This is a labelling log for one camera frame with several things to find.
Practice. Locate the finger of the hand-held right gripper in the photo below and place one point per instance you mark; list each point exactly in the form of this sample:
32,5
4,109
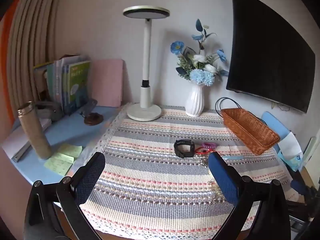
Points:
298,187

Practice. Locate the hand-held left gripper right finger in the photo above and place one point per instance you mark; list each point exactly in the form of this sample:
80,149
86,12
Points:
222,177

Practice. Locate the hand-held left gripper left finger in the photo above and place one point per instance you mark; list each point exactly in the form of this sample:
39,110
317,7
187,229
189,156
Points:
90,177

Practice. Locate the black wrist watch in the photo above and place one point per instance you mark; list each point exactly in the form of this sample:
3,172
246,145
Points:
186,152

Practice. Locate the brown wicker basket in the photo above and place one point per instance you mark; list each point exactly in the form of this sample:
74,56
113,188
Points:
250,132

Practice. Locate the green sticky note pad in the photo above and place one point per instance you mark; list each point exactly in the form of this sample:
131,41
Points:
70,150
58,164

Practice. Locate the tissue pack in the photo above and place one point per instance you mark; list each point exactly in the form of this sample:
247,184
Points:
290,145

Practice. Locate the brown round dish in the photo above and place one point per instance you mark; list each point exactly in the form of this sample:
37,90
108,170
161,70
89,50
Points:
93,119

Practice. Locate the striped woven table mat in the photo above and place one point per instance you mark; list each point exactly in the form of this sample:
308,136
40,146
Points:
150,175

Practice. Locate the beige thermos bottle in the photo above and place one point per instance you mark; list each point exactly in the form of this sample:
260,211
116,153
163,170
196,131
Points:
35,132

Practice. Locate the grey plush item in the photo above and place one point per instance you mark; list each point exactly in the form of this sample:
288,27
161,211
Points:
51,111

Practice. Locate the white ribbed vase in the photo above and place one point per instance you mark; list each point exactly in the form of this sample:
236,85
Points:
195,102

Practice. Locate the white notebook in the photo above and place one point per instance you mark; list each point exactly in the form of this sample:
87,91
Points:
15,145

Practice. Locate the row of books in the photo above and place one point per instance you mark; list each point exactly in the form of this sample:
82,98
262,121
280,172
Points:
72,85

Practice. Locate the pink folder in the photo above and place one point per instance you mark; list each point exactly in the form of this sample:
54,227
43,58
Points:
107,82

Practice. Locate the black flat screen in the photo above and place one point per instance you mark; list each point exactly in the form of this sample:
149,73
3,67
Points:
270,55

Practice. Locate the orange panel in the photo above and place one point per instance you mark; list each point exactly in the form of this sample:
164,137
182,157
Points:
6,75

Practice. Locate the white desk lamp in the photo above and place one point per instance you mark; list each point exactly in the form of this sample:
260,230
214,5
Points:
146,55

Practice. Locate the beige curtain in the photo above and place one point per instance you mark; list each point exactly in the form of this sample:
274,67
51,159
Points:
30,42

